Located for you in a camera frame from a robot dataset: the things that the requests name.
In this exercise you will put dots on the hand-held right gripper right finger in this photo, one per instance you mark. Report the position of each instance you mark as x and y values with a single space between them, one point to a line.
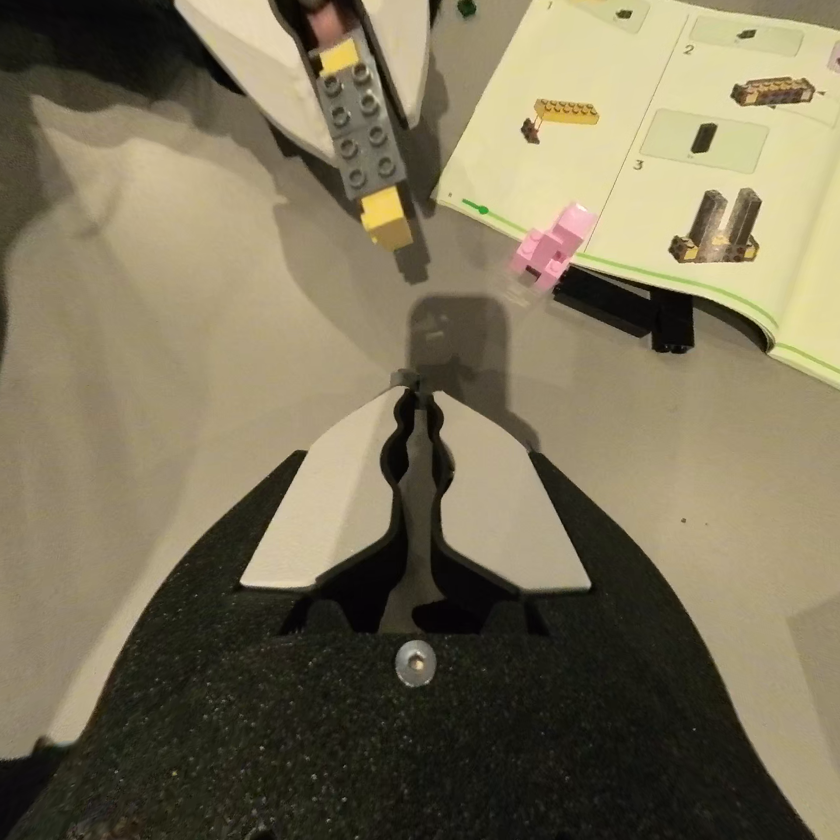
512 518

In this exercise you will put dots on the person's left hand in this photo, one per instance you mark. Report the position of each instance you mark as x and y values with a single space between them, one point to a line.
328 19

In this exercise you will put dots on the pink toy brick pig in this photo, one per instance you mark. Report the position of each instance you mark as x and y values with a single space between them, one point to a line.
554 246

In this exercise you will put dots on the toy brick instruction booklet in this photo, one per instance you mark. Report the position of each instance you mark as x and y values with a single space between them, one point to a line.
656 98

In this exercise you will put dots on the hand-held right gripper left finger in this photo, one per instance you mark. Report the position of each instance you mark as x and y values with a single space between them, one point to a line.
315 512

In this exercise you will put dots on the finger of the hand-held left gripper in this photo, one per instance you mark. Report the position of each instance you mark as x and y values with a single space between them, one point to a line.
410 59
249 65

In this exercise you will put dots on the dark grey toy brick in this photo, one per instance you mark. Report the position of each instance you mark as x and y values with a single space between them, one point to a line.
358 131

